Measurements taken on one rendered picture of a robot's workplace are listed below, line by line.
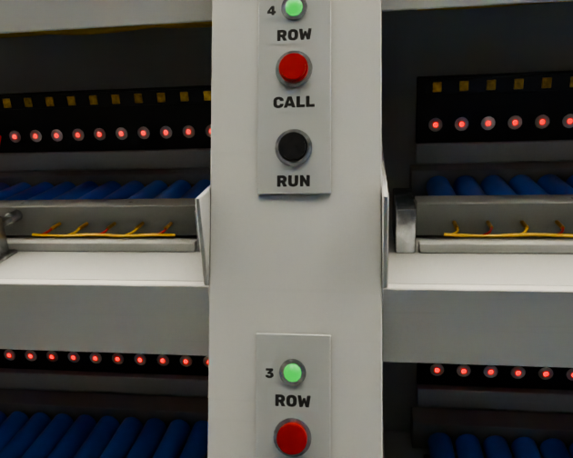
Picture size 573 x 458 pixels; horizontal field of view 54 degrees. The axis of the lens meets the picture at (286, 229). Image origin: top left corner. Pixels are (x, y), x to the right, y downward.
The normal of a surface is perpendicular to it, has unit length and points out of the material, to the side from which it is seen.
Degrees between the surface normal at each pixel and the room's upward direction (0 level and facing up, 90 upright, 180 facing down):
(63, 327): 111
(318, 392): 90
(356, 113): 90
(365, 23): 90
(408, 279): 21
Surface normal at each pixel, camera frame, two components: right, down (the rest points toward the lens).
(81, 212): -0.14, 0.32
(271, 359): -0.14, -0.04
